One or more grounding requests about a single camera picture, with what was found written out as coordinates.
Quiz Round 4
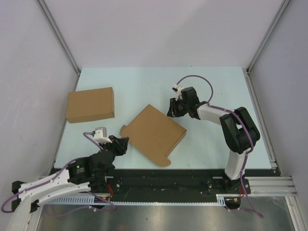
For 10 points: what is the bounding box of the aluminium corner post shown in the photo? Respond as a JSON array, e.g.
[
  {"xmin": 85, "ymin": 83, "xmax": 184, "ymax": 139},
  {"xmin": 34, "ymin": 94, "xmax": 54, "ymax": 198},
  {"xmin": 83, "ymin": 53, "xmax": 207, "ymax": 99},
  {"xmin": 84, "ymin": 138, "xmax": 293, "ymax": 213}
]
[
  {"xmin": 36, "ymin": 0, "xmax": 81, "ymax": 76},
  {"xmin": 246, "ymin": 0, "xmax": 293, "ymax": 74}
]

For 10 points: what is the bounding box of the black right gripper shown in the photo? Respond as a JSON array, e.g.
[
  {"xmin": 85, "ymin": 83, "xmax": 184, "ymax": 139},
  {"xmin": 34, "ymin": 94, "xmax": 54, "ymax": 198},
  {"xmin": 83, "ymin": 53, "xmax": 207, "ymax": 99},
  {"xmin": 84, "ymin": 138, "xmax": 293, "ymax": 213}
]
[{"xmin": 167, "ymin": 97, "xmax": 190, "ymax": 118}]

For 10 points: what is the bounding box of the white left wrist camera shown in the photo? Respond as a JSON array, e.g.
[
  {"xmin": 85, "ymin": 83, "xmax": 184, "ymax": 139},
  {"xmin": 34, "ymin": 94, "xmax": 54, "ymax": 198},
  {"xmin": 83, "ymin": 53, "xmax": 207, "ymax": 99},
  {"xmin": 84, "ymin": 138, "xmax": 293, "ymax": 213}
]
[{"xmin": 88, "ymin": 127, "xmax": 112, "ymax": 144}]

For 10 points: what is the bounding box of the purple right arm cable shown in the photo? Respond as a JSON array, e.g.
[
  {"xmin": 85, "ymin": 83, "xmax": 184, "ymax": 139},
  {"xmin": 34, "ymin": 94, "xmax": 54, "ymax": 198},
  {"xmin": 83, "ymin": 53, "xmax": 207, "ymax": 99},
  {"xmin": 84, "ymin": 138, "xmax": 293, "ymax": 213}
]
[{"xmin": 175, "ymin": 75, "xmax": 264, "ymax": 219}]

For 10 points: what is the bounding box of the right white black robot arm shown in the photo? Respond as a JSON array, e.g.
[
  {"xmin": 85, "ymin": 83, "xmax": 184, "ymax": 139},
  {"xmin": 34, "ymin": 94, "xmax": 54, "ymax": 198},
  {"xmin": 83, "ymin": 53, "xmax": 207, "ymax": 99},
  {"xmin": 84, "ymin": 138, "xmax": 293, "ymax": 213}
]
[{"xmin": 167, "ymin": 85, "xmax": 260, "ymax": 193}]

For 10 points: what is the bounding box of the right aluminium corner post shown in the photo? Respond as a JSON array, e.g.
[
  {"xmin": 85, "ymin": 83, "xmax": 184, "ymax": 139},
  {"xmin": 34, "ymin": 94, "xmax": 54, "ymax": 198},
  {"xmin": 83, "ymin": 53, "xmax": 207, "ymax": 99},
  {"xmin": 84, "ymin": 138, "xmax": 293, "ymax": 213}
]
[{"xmin": 246, "ymin": 0, "xmax": 293, "ymax": 74}]

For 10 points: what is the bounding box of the folded brown cardboard box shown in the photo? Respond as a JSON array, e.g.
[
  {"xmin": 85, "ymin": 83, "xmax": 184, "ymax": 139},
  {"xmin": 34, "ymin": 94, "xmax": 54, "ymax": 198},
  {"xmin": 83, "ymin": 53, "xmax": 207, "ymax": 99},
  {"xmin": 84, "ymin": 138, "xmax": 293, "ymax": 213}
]
[{"xmin": 66, "ymin": 87, "xmax": 115, "ymax": 123}]

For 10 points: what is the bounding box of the grey slotted cable duct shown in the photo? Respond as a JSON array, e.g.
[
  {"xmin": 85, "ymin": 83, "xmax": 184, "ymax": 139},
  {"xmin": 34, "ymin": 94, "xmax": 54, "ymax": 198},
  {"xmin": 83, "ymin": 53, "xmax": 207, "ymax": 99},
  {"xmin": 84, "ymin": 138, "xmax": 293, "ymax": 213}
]
[{"xmin": 48, "ymin": 194, "xmax": 244, "ymax": 205}]

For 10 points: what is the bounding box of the left aluminium corner post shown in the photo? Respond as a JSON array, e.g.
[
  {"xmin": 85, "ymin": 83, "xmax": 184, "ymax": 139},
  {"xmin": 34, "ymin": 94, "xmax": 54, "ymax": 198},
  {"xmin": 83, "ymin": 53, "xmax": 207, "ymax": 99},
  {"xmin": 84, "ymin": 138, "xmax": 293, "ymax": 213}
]
[{"xmin": 36, "ymin": 0, "xmax": 81, "ymax": 76}]

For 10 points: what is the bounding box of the brown cardboard box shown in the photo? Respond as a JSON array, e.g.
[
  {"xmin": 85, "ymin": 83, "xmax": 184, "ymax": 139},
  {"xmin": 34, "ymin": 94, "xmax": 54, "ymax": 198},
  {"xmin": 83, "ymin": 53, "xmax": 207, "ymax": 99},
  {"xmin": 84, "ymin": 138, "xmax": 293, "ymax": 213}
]
[
  {"xmin": 120, "ymin": 104, "xmax": 187, "ymax": 167},
  {"xmin": 66, "ymin": 87, "xmax": 115, "ymax": 123}
]

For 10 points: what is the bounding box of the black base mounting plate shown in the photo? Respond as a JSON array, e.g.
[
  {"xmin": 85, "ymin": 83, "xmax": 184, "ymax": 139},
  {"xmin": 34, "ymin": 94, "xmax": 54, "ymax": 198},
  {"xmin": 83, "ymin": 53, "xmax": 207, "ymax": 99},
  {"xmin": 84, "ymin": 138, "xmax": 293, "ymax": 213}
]
[{"xmin": 48, "ymin": 168, "xmax": 282, "ymax": 196}]

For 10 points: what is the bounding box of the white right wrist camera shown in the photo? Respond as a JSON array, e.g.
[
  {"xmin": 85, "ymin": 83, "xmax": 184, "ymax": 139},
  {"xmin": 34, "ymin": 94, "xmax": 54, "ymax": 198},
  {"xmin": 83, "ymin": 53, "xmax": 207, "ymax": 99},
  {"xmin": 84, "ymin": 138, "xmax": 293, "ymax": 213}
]
[{"xmin": 172, "ymin": 84, "xmax": 184, "ymax": 101}]

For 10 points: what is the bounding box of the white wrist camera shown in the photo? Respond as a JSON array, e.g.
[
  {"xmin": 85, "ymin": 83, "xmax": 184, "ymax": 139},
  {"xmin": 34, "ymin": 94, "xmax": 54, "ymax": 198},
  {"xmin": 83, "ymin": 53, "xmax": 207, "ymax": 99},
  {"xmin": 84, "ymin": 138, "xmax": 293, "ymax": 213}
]
[
  {"xmin": 172, "ymin": 84, "xmax": 184, "ymax": 101},
  {"xmin": 88, "ymin": 127, "xmax": 112, "ymax": 144}
]

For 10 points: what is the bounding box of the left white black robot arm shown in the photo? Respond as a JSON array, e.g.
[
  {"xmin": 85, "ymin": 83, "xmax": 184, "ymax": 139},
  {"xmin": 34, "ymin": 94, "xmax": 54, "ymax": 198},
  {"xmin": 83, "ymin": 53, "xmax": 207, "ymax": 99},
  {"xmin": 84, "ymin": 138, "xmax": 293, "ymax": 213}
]
[{"xmin": 11, "ymin": 135, "xmax": 129, "ymax": 213}]

